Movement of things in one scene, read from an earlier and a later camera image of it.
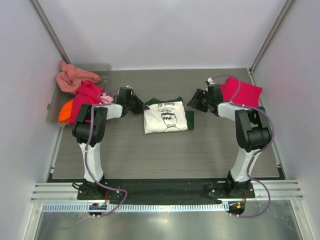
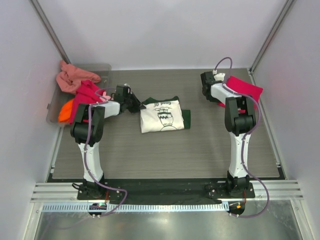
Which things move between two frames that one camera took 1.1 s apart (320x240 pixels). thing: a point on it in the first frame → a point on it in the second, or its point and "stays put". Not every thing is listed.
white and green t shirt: [165, 116] stays put
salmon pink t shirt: [70, 76] stays put
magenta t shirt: [247, 95] stays put
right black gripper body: [204, 101] → [211, 99]
